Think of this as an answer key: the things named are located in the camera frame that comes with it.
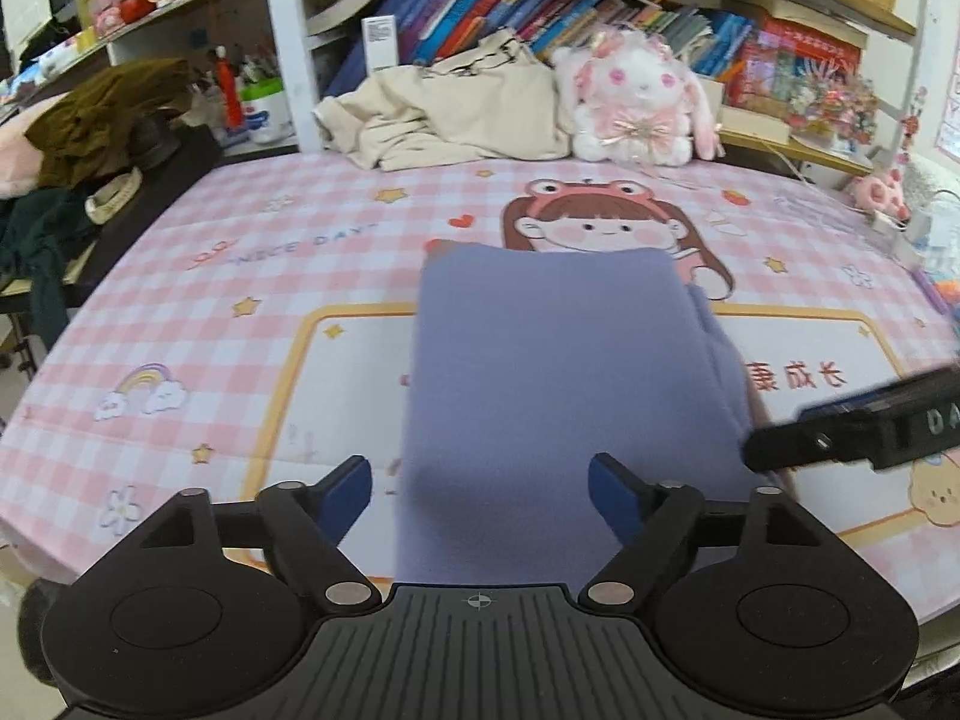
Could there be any purple and brown sweater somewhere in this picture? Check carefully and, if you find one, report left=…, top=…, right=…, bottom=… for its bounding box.
left=395, top=244, right=765, bottom=589

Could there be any pink checkered desk mat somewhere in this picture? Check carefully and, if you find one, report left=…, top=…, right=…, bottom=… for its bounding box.
left=2, top=156, right=958, bottom=583

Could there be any small pink plush toy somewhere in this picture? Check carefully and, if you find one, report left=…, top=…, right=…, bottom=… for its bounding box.
left=850, top=167, right=911, bottom=223

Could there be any colourful bead ornament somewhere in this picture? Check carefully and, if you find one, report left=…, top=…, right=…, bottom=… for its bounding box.
left=788, top=76, right=878, bottom=151

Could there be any cream wrist watch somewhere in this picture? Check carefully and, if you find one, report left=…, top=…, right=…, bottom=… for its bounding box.
left=85, top=167, right=143, bottom=226

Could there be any white green pen jar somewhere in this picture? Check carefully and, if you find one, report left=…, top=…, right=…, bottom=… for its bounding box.
left=239, top=76, right=293, bottom=145

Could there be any white pink plush bunny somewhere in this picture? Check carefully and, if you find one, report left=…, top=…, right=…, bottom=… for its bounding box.
left=550, top=26, right=722, bottom=167

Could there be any red tassel charm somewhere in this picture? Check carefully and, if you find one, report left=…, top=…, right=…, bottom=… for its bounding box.
left=215, top=46, right=244, bottom=130

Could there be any cream beige garment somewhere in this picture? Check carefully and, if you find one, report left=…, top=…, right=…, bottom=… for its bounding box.
left=314, top=29, right=571, bottom=172

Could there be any olive brown clothing pile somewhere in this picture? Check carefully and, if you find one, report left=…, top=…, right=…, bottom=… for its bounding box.
left=25, top=59, right=190, bottom=188

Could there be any white barcode box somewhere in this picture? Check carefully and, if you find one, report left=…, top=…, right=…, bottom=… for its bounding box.
left=363, top=15, right=398, bottom=75

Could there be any row of colourful books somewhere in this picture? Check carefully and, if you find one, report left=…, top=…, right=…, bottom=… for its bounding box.
left=320, top=0, right=755, bottom=100

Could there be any alphabet wall poster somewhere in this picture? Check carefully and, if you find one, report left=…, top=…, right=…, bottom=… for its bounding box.
left=934, top=28, right=958, bottom=167

